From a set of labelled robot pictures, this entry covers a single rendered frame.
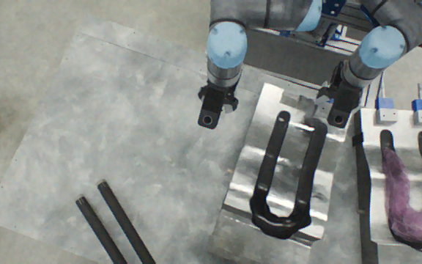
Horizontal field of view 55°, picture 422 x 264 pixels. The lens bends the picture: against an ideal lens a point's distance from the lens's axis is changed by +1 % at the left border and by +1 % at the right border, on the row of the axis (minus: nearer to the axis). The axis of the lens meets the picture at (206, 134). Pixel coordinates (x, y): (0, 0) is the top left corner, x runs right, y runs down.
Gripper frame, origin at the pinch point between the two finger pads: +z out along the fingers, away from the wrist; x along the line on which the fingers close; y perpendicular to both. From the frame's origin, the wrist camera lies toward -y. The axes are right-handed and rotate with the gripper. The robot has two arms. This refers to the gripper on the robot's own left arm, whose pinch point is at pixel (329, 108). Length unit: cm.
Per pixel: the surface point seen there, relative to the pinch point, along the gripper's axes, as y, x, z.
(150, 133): -22, 47, 11
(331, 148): -10.2, -4.2, 2.3
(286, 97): 1.0, 11.9, 4.6
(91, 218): -51, 52, 7
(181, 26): 57, 71, 91
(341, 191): -18.8, -12.2, 10.9
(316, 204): -27.2, -3.4, -1.5
